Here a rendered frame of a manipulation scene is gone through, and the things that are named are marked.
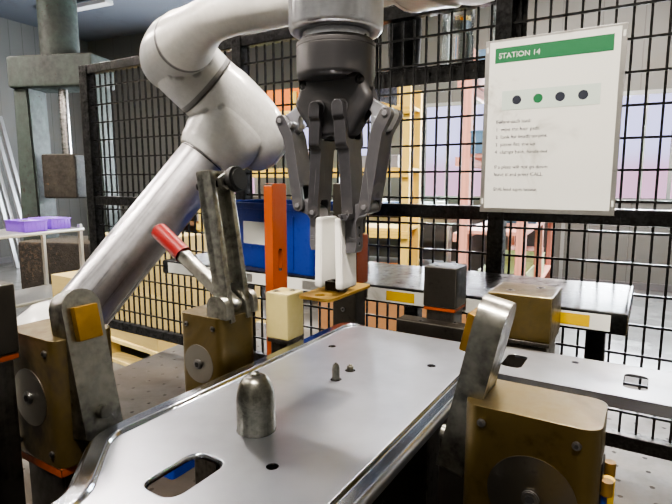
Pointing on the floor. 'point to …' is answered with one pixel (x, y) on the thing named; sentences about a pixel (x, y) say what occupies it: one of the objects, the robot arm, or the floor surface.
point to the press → (72, 163)
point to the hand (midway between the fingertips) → (336, 251)
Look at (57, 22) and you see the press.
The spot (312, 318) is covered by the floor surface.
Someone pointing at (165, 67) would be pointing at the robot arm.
